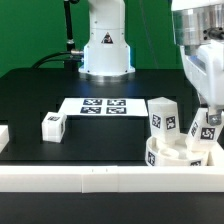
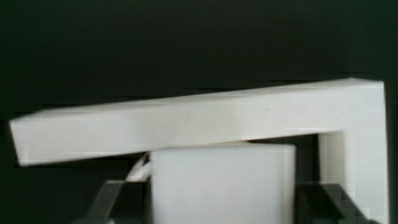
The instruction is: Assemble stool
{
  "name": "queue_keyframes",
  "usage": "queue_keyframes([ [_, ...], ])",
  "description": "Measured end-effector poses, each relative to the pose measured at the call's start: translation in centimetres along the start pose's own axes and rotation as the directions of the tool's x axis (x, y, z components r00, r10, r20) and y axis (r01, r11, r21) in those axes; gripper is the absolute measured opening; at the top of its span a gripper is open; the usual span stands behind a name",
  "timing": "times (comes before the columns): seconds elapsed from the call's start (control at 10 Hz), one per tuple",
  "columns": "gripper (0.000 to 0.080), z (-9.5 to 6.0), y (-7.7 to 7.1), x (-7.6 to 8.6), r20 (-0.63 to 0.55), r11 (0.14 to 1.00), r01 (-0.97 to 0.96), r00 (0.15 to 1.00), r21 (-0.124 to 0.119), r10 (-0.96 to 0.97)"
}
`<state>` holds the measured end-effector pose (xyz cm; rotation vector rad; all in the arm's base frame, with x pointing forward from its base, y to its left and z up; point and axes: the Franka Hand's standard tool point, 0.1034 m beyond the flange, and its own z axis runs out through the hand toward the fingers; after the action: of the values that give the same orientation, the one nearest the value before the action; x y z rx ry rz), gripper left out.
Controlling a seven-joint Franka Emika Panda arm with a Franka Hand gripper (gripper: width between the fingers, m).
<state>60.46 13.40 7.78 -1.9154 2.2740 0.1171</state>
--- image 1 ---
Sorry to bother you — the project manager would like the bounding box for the white round stool seat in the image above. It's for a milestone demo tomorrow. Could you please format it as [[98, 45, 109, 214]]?
[[145, 134, 208, 166]]

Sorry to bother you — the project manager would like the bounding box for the white marker sheet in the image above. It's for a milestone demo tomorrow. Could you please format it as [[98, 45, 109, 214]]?
[[59, 98, 148, 117]]

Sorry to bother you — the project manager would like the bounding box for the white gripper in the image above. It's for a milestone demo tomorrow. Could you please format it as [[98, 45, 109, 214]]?
[[180, 43, 224, 126]]

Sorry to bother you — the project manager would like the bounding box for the black cable bundle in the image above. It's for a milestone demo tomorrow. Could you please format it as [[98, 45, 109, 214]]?
[[32, 49, 86, 70]]

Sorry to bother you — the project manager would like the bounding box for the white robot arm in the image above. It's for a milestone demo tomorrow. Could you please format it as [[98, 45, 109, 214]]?
[[79, 0, 224, 126]]

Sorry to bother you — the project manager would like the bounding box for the white U-shaped fence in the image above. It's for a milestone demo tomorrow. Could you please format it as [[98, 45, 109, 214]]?
[[0, 124, 224, 194]]

